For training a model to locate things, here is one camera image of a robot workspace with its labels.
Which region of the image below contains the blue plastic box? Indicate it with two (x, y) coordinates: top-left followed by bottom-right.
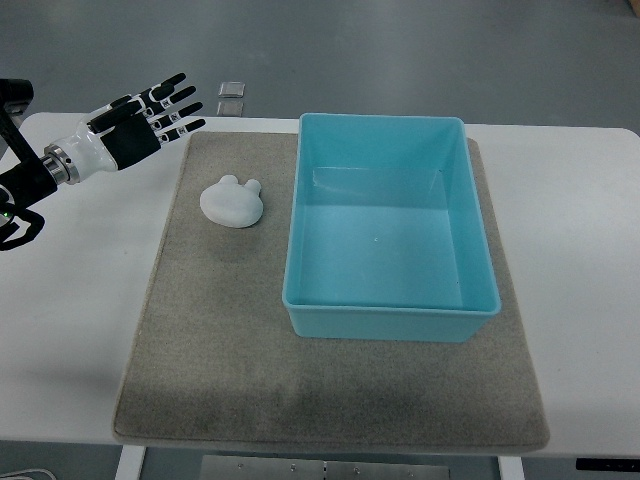
(282, 113), (502, 343)

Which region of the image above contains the black table control panel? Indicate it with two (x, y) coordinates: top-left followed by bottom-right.
(575, 458), (640, 473)

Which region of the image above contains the lower clear floor tile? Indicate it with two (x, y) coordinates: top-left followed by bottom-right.
(216, 100), (244, 117)

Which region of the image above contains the metal plate under table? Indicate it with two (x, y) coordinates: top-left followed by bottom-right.
(199, 455), (451, 480)

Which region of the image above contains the grey felt mat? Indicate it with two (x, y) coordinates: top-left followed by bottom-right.
(112, 133), (550, 455)

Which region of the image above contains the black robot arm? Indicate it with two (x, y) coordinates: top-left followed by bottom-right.
(1, 79), (80, 251)

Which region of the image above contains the white bunny toy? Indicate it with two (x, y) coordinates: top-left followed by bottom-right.
(199, 174), (264, 229)

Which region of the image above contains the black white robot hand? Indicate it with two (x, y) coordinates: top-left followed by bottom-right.
(51, 73), (205, 184)

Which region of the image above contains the white cable on floor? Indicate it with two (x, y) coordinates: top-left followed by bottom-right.
(0, 467), (56, 480)

